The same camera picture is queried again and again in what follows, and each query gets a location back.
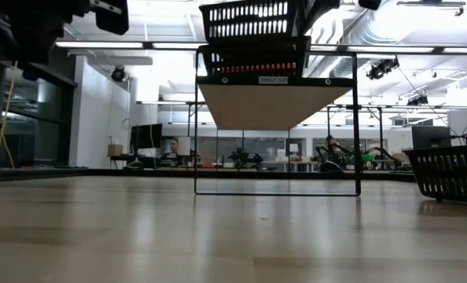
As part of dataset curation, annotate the white cylindrical container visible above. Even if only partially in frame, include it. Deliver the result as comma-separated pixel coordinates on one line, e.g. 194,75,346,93
177,135,192,156

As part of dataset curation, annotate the black ceiling-hung camera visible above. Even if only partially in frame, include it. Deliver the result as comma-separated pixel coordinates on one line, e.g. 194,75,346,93
366,57,400,81

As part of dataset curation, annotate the black aluminium table frame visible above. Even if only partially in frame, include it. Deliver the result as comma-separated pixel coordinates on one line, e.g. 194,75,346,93
0,167,415,182

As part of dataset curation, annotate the black slotted plastic basket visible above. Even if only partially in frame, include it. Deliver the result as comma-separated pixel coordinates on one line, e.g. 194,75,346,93
198,0,301,44
402,143,467,205
197,37,311,84

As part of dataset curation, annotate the black round wall speaker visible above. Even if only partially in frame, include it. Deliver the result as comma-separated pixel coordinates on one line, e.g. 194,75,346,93
111,65,127,83

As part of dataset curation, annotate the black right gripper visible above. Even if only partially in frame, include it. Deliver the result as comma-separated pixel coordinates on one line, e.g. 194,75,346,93
296,0,382,37

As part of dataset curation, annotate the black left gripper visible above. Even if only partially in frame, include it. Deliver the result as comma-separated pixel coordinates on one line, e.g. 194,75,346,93
94,0,131,35

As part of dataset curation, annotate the yellow cable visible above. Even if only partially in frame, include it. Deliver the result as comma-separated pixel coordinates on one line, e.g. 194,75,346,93
0,54,17,168

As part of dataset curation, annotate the person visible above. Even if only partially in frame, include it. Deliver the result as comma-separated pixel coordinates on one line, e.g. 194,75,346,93
326,136,347,166
165,137,180,157

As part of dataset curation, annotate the black computer monitor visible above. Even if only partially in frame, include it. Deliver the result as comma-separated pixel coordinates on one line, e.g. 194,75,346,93
130,123,164,150
411,125,453,150

